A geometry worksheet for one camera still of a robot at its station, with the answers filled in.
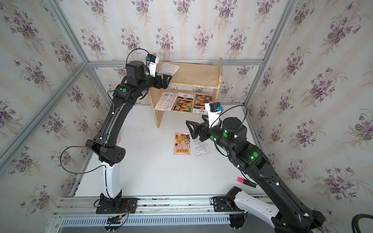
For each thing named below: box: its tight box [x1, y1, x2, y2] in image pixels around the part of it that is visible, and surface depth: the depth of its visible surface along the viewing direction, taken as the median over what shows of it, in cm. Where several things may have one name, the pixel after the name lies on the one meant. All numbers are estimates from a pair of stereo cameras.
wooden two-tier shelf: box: [148, 57, 223, 128], surface depth 78 cm
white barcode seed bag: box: [156, 62, 181, 78], surface depth 81 cm
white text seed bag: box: [191, 134, 211, 156], surface depth 97 cm
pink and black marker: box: [237, 176, 257, 188], surface depth 82 cm
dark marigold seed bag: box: [173, 92, 194, 113], surface depth 94 cm
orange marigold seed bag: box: [192, 94, 213, 115], surface depth 95 cm
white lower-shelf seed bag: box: [154, 92, 179, 111], surface depth 95 cm
